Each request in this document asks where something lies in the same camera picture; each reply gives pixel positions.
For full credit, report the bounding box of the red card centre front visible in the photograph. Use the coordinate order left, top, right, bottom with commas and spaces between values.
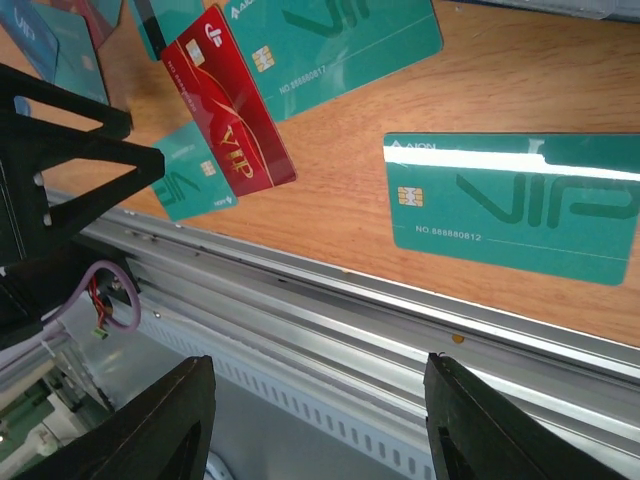
161, 5, 297, 197

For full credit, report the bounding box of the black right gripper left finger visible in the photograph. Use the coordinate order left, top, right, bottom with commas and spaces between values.
29, 356, 216, 480

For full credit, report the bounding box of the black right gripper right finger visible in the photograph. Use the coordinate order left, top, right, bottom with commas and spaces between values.
424, 353, 623, 479

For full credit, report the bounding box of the teal VIP card front right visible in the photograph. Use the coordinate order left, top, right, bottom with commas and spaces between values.
383, 133, 639, 286

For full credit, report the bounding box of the grey slotted cable duct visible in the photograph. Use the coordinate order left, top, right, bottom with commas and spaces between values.
139, 318, 435, 479

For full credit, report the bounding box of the teal vip card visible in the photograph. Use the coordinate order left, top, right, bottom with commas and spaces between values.
151, 122, 238, 222
383, 133, 639, 286
223, 0, 443, 122

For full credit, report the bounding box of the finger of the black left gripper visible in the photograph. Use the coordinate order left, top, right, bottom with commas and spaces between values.
1, 65, 165, 260

